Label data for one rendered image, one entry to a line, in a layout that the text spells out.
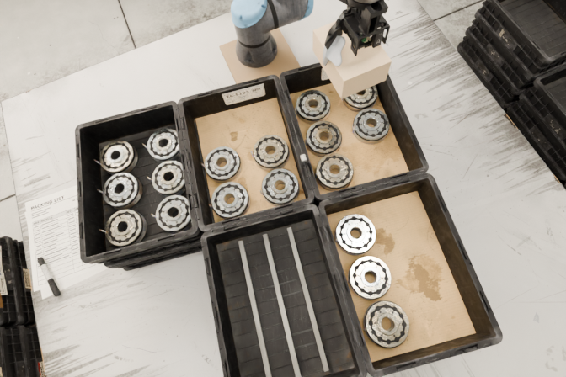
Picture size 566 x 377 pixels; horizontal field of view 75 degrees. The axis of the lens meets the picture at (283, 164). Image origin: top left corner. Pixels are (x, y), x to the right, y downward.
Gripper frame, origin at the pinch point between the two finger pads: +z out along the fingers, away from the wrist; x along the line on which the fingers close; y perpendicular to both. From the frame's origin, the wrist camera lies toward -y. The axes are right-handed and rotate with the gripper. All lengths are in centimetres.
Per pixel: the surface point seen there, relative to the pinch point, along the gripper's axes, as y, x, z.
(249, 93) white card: -13.5, -24.0, 21.1
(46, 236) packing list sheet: -5, -101, 40
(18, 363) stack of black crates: 21, -144, 80
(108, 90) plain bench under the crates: -50, -69, 40
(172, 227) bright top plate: 14, -58, 24
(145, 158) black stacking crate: -10, -60, 27
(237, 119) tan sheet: -10.2, -30.2, 26.8
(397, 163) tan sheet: 22.9, 5.8, 26.6
